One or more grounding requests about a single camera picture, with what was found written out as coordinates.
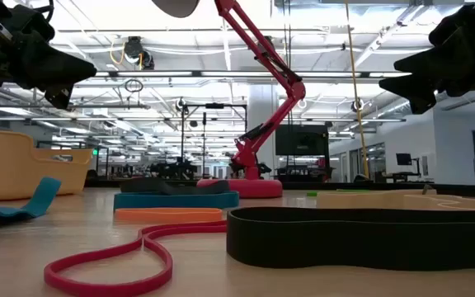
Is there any teal rubber band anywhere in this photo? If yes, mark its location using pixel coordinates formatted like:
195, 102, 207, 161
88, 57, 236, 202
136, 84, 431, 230
0, 177, 63, 230

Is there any dark grey rubber band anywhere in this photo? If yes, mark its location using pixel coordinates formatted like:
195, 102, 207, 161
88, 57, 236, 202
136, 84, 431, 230
120, 177, 231, 196

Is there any green rubber band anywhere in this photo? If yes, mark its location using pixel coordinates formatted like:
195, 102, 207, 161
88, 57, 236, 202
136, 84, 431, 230
306, 188, 370, 197

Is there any wide blue rubber band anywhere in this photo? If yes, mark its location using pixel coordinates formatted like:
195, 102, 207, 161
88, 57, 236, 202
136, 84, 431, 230
113, 190, 241, 211

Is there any orange rubber band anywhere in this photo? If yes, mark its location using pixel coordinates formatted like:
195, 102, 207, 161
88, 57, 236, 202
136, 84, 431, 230
114, 207, 224, 224

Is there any wide black rubber band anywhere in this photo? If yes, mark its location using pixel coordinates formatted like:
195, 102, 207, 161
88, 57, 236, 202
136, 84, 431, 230
226, 206, 475, 272

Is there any thin red rubber band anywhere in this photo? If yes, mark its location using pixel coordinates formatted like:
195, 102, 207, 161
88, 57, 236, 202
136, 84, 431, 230
43, 219, 228, 297

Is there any yellow plastic bin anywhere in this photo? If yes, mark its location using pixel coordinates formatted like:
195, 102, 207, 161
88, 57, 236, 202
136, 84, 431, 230
0, 130, 94, 202

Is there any red desk lamp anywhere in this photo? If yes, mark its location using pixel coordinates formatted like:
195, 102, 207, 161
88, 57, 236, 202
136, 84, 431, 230
151, 0, 307, 200

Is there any yellow hanging cable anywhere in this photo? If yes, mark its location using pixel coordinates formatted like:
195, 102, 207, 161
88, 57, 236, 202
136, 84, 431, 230
344, 0, 370, 178

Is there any ceiling cable reel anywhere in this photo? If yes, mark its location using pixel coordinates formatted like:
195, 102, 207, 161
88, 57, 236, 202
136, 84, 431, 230
123, 35, 156, 71

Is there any black background rig frame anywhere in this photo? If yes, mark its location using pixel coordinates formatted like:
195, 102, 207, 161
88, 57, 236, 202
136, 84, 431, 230
181, 102, 249, 179

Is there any black table frame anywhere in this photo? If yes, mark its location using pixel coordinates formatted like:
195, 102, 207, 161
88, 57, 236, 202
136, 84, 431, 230
84, 178, 475, 199

